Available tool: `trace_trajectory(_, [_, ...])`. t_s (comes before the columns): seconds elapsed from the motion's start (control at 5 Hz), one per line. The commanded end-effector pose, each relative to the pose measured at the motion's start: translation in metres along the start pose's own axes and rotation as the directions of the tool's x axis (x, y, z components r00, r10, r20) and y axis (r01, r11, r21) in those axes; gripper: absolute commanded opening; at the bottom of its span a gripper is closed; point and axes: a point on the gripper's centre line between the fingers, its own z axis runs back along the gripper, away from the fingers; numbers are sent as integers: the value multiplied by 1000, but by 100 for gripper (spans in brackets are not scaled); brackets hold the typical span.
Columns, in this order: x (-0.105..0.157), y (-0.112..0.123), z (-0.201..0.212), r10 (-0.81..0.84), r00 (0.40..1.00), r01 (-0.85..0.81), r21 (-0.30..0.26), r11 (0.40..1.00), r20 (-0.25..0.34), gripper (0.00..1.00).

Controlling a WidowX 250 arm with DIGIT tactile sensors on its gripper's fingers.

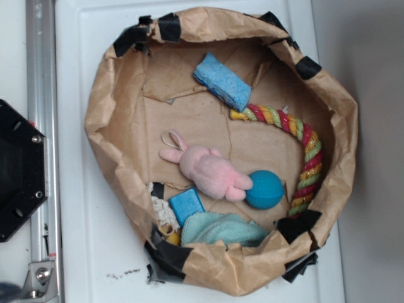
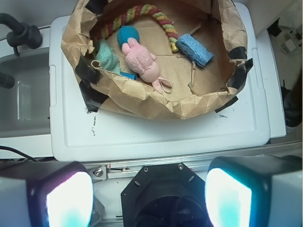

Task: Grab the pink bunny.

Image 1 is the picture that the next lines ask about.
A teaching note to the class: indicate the large blue sponge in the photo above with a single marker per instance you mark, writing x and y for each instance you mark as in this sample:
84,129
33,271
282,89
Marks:
223,82

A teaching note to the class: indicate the brown paper bag bin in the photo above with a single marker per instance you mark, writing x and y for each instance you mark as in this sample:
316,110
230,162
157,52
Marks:
145,87

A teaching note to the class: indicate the metal corner bracket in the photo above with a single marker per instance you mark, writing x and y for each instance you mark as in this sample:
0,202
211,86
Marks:
40,283

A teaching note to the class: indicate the light teal towel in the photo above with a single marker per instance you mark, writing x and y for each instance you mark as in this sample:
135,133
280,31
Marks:
209,228

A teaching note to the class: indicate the small blue sponge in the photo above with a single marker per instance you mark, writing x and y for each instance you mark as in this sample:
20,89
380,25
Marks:
186,204

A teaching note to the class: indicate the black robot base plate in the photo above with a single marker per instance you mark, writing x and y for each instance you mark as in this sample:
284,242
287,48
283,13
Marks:
23,187

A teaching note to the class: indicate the yellow toy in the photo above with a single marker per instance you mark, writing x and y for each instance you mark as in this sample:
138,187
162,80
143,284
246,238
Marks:
170,234

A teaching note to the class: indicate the white tray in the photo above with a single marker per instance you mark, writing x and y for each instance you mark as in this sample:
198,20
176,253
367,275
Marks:
104,260

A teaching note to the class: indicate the multicolour braided rope toy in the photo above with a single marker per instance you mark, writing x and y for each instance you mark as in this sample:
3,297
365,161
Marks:
309,178

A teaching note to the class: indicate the blue rubber ball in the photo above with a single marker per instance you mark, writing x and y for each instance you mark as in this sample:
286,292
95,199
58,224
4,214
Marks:
267,190

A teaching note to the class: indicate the pink plush bunny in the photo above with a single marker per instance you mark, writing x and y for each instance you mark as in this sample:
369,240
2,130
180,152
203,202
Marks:
209,171

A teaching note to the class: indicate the aluminium rail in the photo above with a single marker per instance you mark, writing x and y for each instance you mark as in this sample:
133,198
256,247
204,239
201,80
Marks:
45,223

